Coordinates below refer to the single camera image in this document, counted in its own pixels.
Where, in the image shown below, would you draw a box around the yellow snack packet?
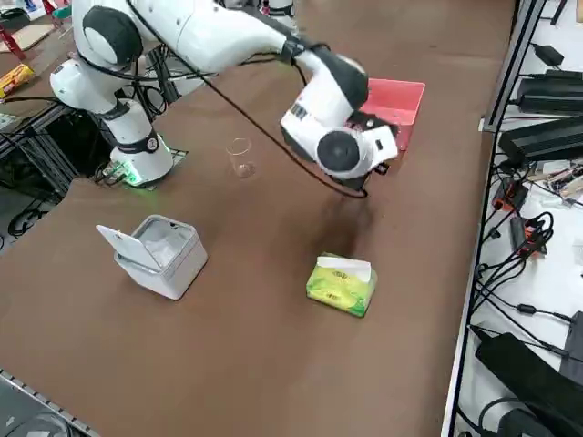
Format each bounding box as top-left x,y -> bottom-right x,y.
0,62 -> 36,99

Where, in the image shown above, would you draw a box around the aluminium rail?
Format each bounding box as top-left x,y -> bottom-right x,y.
0,368 -> 99,437

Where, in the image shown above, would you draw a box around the white tissue sheet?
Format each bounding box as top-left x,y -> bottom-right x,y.
316,253 -> 373,279

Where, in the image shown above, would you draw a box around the large glass beaker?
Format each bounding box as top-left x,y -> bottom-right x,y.
226,137 -> 257,179

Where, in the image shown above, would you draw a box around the wooden clips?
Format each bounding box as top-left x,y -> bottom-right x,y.
530,166 -> 583,206

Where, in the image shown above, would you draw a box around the orange and black connector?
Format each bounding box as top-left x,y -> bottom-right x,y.
494,179 -> 529,211

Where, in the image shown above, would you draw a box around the green tissue pack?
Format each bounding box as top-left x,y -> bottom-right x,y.
305,251 -> 379,319

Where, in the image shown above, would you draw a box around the pink plastic container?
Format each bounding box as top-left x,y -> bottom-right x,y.
359,77 -> 427,151

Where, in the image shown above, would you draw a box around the small black power adapter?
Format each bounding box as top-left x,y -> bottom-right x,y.
532,44 -> 566,66

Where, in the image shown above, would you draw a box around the brown cardboard sheet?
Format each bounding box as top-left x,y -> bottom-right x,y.
8,22 -> 54,51

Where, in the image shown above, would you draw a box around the black device with orange plugs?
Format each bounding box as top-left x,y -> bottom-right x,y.
508,216 -> 547,259

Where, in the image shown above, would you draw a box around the long black power brick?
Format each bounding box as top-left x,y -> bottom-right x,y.
498,116 -> 583,160

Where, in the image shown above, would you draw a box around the aluminium frame post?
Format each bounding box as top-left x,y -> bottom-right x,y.
482,0 -> 547,133

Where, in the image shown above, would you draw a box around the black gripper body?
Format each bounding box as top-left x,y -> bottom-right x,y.
350,111 -> 402,137

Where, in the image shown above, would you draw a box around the white bin with flip lid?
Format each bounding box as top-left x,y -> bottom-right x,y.
95,213 -> 210,300

